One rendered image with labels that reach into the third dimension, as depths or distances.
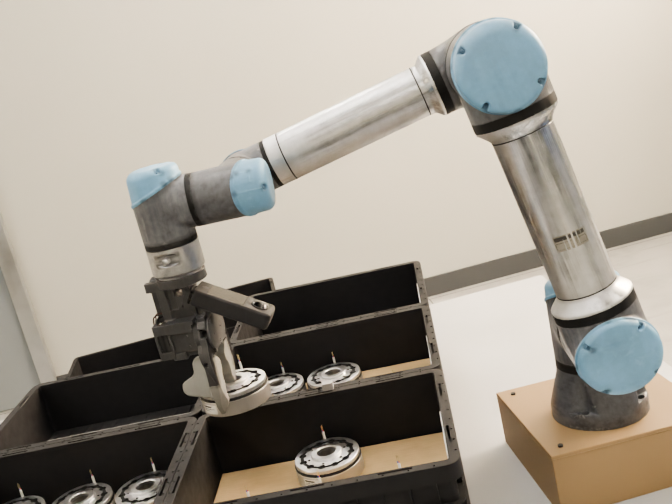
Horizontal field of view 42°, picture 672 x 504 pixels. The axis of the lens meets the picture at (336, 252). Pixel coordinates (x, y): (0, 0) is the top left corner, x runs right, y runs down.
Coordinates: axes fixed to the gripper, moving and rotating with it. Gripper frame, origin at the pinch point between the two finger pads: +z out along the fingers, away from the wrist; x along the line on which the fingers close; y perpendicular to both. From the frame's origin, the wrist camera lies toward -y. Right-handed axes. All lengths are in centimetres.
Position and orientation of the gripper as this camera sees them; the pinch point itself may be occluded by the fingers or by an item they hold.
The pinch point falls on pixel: (230, 397)
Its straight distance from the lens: 130.6
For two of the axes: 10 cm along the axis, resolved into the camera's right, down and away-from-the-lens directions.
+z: 2.3, 9.4, 2.6
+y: -9.7, 1.8, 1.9
